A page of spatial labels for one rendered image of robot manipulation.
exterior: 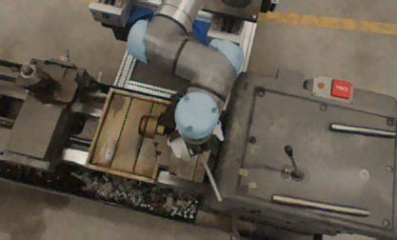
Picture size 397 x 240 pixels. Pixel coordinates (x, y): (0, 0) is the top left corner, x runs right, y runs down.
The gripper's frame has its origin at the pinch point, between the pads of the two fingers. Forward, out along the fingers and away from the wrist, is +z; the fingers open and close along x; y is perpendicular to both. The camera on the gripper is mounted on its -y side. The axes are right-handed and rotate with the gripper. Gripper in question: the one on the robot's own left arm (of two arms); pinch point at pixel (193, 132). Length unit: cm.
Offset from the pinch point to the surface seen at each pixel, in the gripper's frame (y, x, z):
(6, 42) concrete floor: -141, -102, 144
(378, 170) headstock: 30, 49, 11
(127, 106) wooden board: -29, -21, 49
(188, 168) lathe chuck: 7.5, -5.1, 18.0
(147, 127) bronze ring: -11.7, -13.5, 24.1
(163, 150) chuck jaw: -1.6, -11.1, 24.2
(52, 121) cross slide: -31, -49, 39
